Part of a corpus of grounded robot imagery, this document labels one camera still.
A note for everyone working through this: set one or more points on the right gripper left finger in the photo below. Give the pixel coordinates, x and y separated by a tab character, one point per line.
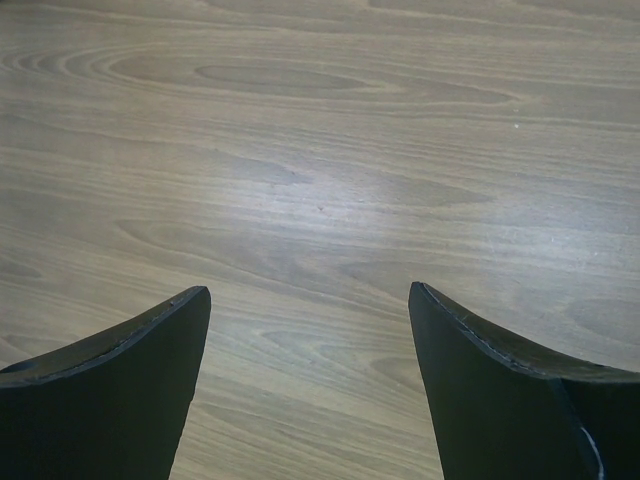
110	406

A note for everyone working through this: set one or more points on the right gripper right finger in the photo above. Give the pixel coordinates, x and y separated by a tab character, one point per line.
505	407

